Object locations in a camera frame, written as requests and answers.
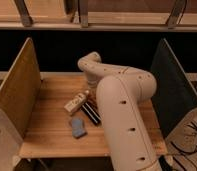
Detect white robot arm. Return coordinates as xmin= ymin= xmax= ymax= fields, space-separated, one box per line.
xmin=78 ymin=52 xmax=162 ymax=171

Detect black striped rectangular block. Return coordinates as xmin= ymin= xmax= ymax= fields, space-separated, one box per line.
xmin=81 ymin=102 xmax=101 ymax=125

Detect blue sponge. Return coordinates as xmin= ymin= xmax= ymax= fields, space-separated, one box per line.
xmin=70 ymin=117 xmax=87 ymax=139

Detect dark right side panel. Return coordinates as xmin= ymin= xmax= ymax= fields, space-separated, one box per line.
xmin=150 ymin=38 xmax=197 ymax=138

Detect wooden left side panel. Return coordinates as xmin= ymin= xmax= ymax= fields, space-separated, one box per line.
xmin=0 ymin=38 xmax=41 ymax=145

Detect black floor cables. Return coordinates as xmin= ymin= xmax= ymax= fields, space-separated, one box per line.
xmin=163 ymin=111 xmax=197 ymax=171

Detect wooden back shelf frame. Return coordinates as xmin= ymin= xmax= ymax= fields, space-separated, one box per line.
xmin=0 ymin=0 xmax=197 ymax=32

